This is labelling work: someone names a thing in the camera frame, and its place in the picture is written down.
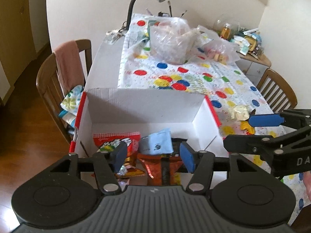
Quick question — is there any yellow snack packet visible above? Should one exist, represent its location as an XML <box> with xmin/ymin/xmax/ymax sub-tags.
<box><xmin>239</xmin><ymin>121</ymin><xmax>256</xmax><ymax>136</ymax></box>

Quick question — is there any floral cloth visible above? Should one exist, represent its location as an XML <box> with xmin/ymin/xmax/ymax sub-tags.
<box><xmin>59</xmin><ymin>84</ymin><xmax>84</xmax><ymax>127</ymax></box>

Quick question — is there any reddish brown foil snack packet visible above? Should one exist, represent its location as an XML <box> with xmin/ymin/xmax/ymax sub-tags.
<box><xmin>137</xmin><ymin>152</ymin><xmax>183</xmax><ymax>186</ymax></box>

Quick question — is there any light blue snack packet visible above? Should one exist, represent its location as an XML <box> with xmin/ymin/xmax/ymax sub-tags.
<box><xmin>147</xmin><ymin>128</ymin><xmax>173</xmax><ymax>155</ymax></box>

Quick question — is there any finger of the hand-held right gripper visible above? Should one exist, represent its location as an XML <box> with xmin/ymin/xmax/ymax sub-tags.
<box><xmin>223</xmin><ymin>126</ymin><xmax>311</xmax><ymax>156</ymax></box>
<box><xmin>249</xmin><ymin>109</ymin><xmax>311</xmax><ymax>128</ymax></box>

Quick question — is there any pile of assorted clutter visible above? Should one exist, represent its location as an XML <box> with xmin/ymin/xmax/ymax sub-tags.
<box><xmin>230</xmin><ymin>27</ymin><xmax>266</xmax><ymax>59</ymax></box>

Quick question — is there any yellowish wooden wardrobe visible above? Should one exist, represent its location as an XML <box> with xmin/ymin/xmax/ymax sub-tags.
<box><xmin>0</xmin><ymin>0</ymin><xmax>51</xmax><ymax>107</ymax></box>

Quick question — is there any person's right hand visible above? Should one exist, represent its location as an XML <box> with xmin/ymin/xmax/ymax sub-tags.
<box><xmin>304</xmin><ymin>172</ymin><xmax>311</xmax><ymax>199</ymax></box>

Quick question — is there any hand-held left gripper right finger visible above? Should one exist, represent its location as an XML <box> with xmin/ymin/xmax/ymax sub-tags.
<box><xmin>180</xmin><ymin>142</ymin><xmax>264</xmax><ymax>193</ymax></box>

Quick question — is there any red snack packet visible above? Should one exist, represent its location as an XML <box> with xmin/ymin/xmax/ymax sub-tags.
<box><xmin>93</xmin><ymin>131</ymin><xmax>141</xmax><ymax>159</ymax></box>

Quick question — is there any large clear plastic bag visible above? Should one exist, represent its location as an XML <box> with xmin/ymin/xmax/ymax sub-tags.
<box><xmin>149</xmin><ymin>17</ymin><xmax>203</xmax><ymax>65</ymax></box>

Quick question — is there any key bunch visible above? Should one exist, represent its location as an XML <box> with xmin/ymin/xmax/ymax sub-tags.
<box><xmin>106</xmin><ymin>28</ymin><xmax>125</xmax><ymax>43</ymax></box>

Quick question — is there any small clear plastic bag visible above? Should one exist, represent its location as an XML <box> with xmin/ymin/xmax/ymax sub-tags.
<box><xmin>197</xmin><ymin>25</ymin><xmax>241</xmax><ymax>65</ymax></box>

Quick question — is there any red and white cardboard box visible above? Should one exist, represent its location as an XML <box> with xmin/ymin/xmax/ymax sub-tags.
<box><xmin>69</xmin><ymin>87</ymin><xmax>230</xmax><ymax>187</ymax></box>

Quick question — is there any cream star-printed snack bag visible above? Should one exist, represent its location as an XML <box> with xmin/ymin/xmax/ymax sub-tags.
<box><xmin>228</xmin><ymin>104</ymin><xmax>250</xmax><ymax>121</ymax></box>

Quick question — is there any balloon printed tablecloth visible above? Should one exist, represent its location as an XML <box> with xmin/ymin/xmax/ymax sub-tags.
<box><xmin>118</xmin><ymin>13</ymin><xmax>307</xmax><ymax>224</ymax></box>

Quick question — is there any pink towel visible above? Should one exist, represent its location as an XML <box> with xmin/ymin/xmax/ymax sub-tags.
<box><xmin>54</xmin><ymin>41</ymin><xmax>84</xmax><ymax>91</ymax></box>

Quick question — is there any wooden chair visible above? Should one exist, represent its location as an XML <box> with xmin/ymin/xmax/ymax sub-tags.
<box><xmin>36</xmin><ymin>39</ymin><xmax>92</xmax><ymax>146</ymax></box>
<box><xmin>256</xmin><ymin>68</ymin><xmax>298</xmax><ymax>114</ymax></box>

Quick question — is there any shiny foil snack packet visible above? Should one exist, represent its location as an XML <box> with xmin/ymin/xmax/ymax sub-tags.
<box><xmin>115</xmin><ymin>156</ymin><xmax>147</xmax><ymax>179</ymax></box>

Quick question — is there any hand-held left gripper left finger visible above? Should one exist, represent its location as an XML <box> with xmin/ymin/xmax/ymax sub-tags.
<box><xmin>45</xmin><ymin>142</ymin><xmax>128</xmax><ymax>195</ymax></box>

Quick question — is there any clear glass jar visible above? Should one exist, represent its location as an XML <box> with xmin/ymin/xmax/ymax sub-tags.
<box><xmin>213</xmin><ymin>13</ymin><xmax>240</xmax><ymax>39</ymax></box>

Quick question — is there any wooden-topped side cabinet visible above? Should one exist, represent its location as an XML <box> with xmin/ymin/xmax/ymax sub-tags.
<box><xmin>234</xmin><ymin>51</ymin><xmax>272</xmax><ymax>86</ymax></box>

